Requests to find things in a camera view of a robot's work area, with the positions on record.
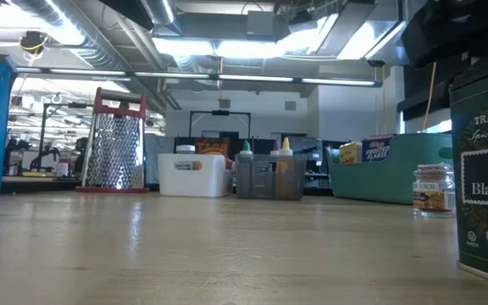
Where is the dark green pepper tin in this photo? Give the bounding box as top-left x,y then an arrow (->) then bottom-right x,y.
448,63 -> 488,290

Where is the metal box grater red handle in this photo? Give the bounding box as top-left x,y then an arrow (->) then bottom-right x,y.
75,86 -> 151,195

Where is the round silver ventilation duct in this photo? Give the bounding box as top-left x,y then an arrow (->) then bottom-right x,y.
152,0 -> 178,25

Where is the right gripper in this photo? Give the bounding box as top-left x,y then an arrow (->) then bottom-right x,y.
400,0 -> 488,69

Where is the white plastic bin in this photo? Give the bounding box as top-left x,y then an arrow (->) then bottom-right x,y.
157,152 -> 237,198

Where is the teal plastic bin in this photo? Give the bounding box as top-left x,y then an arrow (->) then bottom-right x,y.
325,132 -> 455,206

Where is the grey-blue fabric panel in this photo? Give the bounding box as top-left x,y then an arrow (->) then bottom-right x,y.
144,134 -> 160,186

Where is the long ceiling strip light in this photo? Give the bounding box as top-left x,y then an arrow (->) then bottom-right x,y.
14,66 -> 383,88

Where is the blue Frosted Flakes cereal box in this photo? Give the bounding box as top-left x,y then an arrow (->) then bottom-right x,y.
361,135 -> 394,164

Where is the Mini Wheats cereal box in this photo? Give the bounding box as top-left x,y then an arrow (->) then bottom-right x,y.
194,136 -> 236,171

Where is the grey translucent plastic bin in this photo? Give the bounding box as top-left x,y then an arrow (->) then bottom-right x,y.
234,153 -> 308,201

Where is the black ceiling-mounted device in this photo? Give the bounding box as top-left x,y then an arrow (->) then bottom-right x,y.
18,30 -> 50,56

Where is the labelled clear glass spice jar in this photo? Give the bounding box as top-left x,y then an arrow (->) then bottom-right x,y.
412,163 -> 457,219

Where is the yellow Corn Pops cereal box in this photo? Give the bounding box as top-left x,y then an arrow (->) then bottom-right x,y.
338,141 -> 363,165

